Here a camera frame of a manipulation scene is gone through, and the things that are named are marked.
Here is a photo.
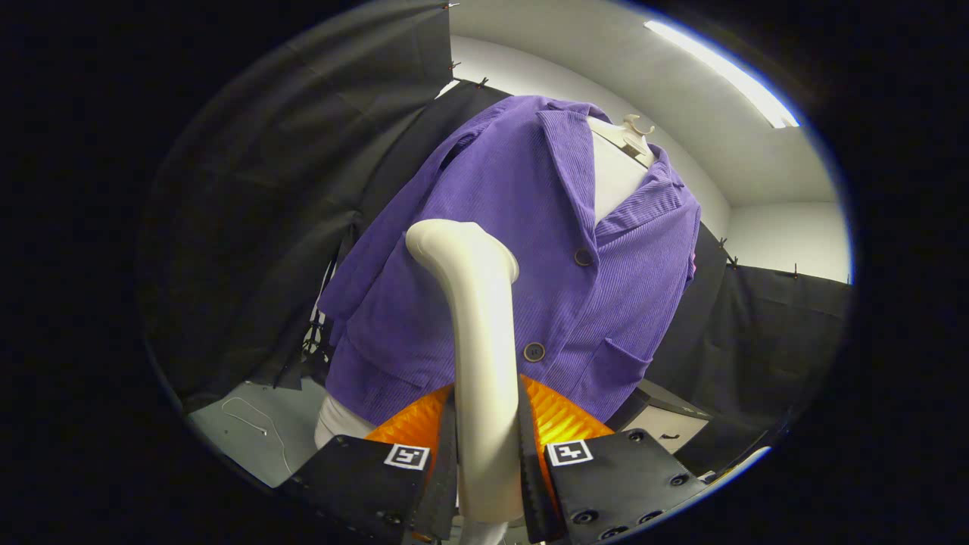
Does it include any thin white cable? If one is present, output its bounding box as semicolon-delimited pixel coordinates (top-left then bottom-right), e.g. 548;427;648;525
222;397;292;474

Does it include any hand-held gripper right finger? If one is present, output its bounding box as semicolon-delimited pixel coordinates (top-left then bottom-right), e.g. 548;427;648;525
513;375;711;545

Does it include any cream plastic hanger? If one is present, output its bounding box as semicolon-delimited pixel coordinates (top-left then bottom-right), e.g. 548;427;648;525
598;114;658;169

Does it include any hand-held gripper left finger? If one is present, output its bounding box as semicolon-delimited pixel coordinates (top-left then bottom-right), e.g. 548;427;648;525
274;381;460;544

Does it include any purple corduroy jacket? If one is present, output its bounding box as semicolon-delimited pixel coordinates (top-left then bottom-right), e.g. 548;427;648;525
318;95;703;426

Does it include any grey cabinet with drawers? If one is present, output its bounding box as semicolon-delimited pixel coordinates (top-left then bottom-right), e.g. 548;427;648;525
606;378;714;455

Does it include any white fabric mannequin torso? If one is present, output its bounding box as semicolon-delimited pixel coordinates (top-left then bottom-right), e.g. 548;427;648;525
314;115;656;453

